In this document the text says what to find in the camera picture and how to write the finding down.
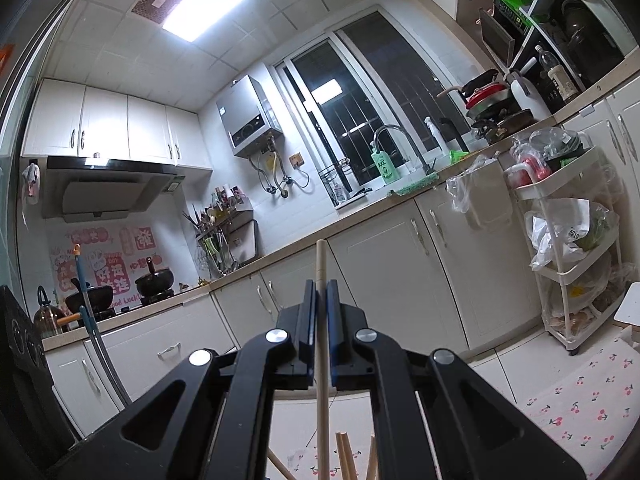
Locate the ceiling vent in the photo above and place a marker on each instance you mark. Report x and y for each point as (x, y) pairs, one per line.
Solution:
(157, 2)

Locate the black frying pan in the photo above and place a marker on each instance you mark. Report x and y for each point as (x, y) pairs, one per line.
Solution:
(90, 300)

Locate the white plastic bag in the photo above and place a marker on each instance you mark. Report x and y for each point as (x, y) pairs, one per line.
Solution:
(565, 230)

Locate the wooden chopstick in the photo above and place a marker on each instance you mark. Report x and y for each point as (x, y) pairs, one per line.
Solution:
(351, 460)
(321, 260)
(372, 460)
(282, 466)
(341, 460)

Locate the red pan lid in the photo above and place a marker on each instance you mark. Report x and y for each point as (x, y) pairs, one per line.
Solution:
(487, 95)

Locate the white upper cabinets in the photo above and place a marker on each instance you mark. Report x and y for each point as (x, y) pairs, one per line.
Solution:
(100, 120)

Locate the white thermos jug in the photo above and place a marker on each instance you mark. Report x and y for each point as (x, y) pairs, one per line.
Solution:
(527, 95)

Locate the glass kettle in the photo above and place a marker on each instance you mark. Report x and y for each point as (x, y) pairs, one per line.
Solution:
(49, 317)

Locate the silver water heater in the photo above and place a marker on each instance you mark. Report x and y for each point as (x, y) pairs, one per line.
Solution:
(247, 110)

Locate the black storage shelf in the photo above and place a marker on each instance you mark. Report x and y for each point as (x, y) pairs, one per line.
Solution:
(600, 25)

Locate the clear hanging plastic bag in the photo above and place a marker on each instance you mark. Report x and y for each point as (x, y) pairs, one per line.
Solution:
(480, 195)

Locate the pink wall sticker poster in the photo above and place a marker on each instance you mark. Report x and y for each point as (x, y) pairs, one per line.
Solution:
(120, 250)

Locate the wall socket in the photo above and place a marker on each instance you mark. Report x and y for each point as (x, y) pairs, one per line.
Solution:
(297, 160)

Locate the white kitchen trolley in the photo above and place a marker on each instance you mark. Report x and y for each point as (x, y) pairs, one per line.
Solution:
(560, 186)

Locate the clear bottle with label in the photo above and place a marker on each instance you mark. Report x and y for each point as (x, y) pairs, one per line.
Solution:
(560, 80)

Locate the range hood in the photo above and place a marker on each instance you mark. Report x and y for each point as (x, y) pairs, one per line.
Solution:
(100, 195)

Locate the white base cabinets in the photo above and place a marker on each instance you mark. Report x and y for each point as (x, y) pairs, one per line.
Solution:
(400, 280)
(610, 135)

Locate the green dish cloth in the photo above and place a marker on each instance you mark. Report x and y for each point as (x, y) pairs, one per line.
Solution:
(415, 183)

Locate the clear bag with red produce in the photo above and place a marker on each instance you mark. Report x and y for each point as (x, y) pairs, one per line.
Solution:
(545, 155)

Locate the sliding door frame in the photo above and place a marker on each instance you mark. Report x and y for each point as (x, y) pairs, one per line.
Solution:
(30, 60)

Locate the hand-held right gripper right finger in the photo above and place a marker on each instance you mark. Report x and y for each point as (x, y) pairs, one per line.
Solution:
(331, 340)

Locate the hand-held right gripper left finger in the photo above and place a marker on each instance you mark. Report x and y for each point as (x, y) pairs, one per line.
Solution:
(312, 330)

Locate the white stool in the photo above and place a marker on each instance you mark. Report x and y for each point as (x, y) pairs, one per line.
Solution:
(629, 310)

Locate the kitchen window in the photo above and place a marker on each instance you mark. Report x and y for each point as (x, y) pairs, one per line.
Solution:
(350, 110)

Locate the green plastic basket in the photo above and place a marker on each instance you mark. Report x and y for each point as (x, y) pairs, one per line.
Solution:
(515, 2)

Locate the black wok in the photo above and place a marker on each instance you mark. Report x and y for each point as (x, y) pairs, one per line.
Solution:
(154, 282)

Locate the ceiling light panel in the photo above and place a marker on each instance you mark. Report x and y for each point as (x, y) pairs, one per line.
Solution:
(215, 0)

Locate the kitchen utensil rack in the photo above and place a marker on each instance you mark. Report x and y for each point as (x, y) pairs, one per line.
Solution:
(220, 240)

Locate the beige kitchen countertop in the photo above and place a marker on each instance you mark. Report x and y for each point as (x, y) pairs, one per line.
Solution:
(300, 250)

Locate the green soap bottle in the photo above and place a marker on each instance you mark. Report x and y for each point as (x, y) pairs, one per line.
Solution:
(385, 167)

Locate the chrome faucet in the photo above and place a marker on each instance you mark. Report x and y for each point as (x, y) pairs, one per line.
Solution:
(395, 129)

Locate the stack of dark pans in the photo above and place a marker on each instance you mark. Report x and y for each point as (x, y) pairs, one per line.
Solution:
(500, 122)

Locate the bags on trolley bottom shelf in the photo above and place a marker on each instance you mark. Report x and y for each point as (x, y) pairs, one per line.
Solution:
(585, 310)

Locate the cherry print tablecloth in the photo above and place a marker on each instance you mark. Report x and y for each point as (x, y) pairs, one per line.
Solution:
(590, 410)

